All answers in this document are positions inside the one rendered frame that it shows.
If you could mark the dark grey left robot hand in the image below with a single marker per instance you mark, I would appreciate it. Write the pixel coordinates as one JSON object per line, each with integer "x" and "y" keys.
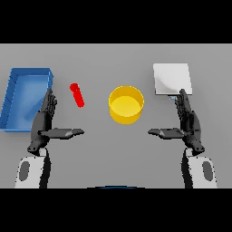
{"x": 42, "y": 123}

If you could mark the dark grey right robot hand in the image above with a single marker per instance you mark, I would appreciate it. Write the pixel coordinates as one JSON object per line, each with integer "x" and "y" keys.
{"x": 191, "y": 125}

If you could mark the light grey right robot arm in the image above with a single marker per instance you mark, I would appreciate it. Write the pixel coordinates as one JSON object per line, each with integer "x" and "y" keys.
{"x": 199, "y": 172}

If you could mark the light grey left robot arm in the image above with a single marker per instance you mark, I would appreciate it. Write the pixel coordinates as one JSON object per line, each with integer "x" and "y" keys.
{"x": 31, "y": 172}

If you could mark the red beaker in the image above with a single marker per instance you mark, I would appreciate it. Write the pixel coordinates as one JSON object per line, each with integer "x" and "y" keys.
{"x": 77, "y": 95}

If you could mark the pale square measuring scale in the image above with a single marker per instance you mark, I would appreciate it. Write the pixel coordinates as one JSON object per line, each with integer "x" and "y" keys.
{"x": 172, "y": 78}

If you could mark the yellow bowl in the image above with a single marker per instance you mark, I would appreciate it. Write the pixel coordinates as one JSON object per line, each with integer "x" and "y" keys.
{"x": 126, "y": 105}

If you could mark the blue tray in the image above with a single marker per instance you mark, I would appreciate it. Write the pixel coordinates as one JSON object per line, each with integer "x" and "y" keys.
{"x": 25, "y": 99}

